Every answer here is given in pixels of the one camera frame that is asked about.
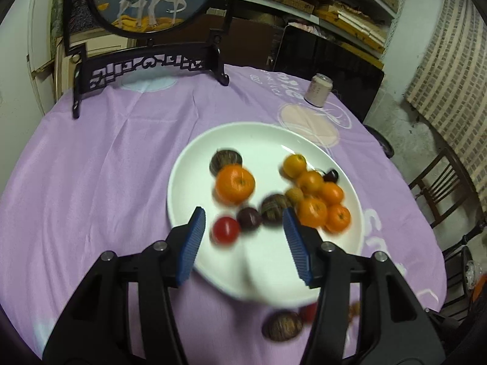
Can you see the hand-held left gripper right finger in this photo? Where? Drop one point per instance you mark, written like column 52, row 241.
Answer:
column 296, row 247

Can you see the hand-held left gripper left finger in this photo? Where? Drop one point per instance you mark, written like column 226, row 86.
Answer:
column 192, row 243

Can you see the red cherry tomato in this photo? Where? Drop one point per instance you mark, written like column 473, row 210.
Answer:
column 226, row 230
column 308, row 311

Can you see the dark water chestnut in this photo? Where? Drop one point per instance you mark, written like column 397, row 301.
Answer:
column 273, row 207
column 282, row 325
column 354, row 308
column 224, row 159

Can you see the tan longan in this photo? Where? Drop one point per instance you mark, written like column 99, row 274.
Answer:
column 293, row 194

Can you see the dark purple plum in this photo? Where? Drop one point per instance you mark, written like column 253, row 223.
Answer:
column 331, row 175
column 249, row 217

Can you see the small smooth orange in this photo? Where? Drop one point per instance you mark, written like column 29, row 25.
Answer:
column 331, row 193
column 294, row 165

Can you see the large orange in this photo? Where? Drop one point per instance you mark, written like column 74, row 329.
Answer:
column 234, row 183

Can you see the white oval plate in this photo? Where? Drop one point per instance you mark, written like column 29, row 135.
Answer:
column 262, row 148

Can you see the purple printed tablecloth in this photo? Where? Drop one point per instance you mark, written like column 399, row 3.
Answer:
column 95, row 182

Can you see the black round wheel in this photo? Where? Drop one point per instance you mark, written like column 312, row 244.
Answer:
column 380, row 140

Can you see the pale beverage can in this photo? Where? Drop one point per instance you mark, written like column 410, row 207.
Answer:
column 318, row 90

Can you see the dark wooden chair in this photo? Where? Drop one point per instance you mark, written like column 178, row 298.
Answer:
column 445, row 182

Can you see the glossy black board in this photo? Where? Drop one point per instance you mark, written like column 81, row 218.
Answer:
column 331, row 57

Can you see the leaning framed pictures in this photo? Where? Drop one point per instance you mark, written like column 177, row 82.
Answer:
column 64, row 53

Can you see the shelf with flat boxes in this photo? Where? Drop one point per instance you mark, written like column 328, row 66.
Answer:
column 334, row 3

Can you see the checked wall cloth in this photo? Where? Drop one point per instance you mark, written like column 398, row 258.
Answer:
column 456, row 76

